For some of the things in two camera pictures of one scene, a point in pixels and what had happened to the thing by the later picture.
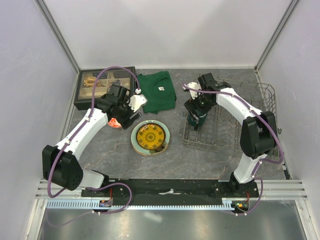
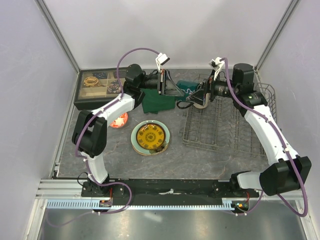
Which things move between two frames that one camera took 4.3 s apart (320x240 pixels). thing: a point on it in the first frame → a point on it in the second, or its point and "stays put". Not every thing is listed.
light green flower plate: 137,145 stays put
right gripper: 191,104 → 210,87
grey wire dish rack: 220,127 stays put
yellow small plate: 150,136 stays put
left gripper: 126,122 → 166,85
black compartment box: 93,84 stays put
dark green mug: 191,118 → 186,87
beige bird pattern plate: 152,154 stays put
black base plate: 171,189 stays put
